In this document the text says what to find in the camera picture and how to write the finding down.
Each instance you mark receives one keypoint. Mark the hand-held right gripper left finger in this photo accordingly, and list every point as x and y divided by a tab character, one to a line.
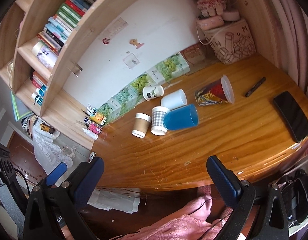
87	182

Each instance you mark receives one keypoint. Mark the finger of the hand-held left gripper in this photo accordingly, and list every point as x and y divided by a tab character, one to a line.
56	173

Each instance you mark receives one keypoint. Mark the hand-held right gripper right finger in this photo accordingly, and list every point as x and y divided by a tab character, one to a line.
223	180

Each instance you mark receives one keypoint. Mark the blue plastic cup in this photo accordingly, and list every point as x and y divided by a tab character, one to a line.
181	117

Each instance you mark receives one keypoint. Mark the brown paper cup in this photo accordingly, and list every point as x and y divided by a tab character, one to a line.
141	125

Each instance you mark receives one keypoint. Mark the grey checked paper cup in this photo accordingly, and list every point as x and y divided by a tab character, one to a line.
159	120

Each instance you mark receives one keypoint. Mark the colourful patterned cup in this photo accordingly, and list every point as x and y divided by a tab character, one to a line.
213	91

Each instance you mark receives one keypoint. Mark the white plastic cup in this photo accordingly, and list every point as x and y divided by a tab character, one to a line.
173	99

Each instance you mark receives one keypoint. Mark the white leaf print paper cup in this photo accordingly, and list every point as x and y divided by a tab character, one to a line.
154	92

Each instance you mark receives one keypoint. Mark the white lace cloth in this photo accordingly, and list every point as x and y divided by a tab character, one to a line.
51	152

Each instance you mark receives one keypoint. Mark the white papers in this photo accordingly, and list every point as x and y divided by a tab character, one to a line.
114	198

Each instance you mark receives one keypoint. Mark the white tube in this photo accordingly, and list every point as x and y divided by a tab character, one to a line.
90	133

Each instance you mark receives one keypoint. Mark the pink small packet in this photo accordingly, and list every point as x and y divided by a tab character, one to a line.
95	128

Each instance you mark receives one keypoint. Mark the yellow small box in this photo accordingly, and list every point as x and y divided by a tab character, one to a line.
99	117

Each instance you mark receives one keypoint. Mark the pink fleece clothing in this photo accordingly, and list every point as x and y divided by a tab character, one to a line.
173	226

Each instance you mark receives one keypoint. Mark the wooden bookshelf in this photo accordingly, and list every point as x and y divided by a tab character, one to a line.
59	105

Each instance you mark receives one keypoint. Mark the black bag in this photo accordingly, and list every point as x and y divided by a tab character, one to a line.
295	200

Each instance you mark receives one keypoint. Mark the green leaf tissue box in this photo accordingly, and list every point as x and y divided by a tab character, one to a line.
141	83
109	108
172	65
125	95

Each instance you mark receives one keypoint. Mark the blue white bottle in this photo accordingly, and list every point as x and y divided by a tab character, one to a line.
37	99
42	90

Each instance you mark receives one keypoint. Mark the green plastic folder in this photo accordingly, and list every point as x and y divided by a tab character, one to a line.
18	105

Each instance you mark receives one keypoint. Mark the black smartphone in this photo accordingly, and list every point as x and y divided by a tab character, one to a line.
293	116

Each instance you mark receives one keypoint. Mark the small stack of red books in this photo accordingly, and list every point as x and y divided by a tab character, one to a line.
39	80

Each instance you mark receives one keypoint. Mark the black marker pen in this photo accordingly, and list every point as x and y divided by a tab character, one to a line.
255	87

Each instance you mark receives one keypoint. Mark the white printed canister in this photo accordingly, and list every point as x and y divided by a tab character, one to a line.
44	53

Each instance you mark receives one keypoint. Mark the pink patterned box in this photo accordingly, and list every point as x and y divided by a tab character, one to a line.
193	53

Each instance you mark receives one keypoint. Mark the beige printed fabric basket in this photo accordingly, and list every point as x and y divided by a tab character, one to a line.
231	43

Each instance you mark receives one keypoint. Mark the pink power strip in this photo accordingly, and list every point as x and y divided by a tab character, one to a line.
210	22

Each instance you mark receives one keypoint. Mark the row of books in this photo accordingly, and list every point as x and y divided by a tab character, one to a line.
66	12

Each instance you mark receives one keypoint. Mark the white round case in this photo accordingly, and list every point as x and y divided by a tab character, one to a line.
230	15

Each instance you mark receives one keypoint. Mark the pink curtain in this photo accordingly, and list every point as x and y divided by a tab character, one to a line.
293	17

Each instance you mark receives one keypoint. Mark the white paper wall label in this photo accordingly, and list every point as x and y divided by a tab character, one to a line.
131	60

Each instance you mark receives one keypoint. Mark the red wall sticker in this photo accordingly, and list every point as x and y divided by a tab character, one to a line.
106	40

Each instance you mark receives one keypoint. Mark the yellow wall sticker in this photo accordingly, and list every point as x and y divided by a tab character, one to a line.
136	43

